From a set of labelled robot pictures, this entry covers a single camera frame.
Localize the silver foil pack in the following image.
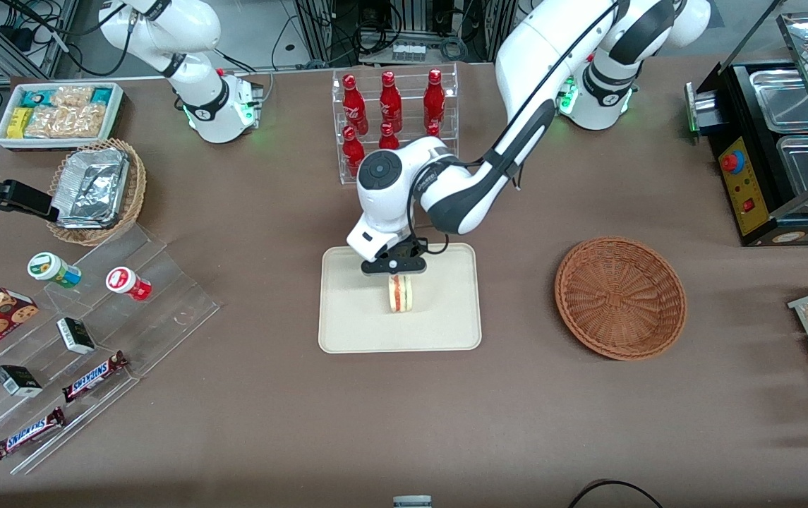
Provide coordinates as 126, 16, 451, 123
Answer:
50, 147, 131, 229

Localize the beige plastic tray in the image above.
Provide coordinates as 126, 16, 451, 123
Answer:
318, 243, 483, 354

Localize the round brown wicker basket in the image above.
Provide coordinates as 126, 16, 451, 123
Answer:
554, 236, 688, 361

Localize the red lid cup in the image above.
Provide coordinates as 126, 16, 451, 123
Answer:
105, 266, 152, 302

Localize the clear acrylic stepped shelf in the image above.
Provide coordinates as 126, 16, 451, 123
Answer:
0, 224, 222, 476

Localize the aluminium frame stand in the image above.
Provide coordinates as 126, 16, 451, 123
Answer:
0, 0, 81, 80

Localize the green lid cup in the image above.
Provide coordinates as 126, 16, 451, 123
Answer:
27, 251, 83, 289

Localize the triangular sandwich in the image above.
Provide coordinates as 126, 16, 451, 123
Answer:
387, 274, 416, 313

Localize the large clear cracker bag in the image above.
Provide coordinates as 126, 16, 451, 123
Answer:
23, 104, 108, 140

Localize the aluminium frame cabinet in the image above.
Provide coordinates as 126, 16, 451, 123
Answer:
294, 0, 517, 66

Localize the Snickers chocolate bar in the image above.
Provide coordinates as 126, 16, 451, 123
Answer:
0, 406, 67, 461
61, 351, 129, 404

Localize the yellow snack packet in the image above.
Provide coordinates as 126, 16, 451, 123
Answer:
6, 106, 35, 140

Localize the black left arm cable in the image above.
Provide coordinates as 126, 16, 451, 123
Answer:
407, 0, 623, 255

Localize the small clear cracker bag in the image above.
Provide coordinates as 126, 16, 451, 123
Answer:
50, 85, 95, 109

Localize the small black white box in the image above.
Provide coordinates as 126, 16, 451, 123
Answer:
56, 317, 97, 356
0, 364, 44, 398

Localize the clear acrylic bottle rack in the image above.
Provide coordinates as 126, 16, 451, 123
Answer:
331, 63, 459, 186

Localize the oval light wicker basket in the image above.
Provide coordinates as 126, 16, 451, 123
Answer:
46, 138, 147, 247

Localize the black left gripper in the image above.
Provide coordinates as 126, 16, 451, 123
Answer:
361, 237, 430, 290

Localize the black food warmer case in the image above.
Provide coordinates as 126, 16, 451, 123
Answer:
685, 11, 808, 248

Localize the white rectangular snack bin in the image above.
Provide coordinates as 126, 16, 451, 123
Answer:
0, 81, 125, 152

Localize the black power adapter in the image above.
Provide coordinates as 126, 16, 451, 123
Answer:
0, 26, 35, 52

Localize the black looped table cable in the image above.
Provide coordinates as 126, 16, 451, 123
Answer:
567, 479, 666, 508

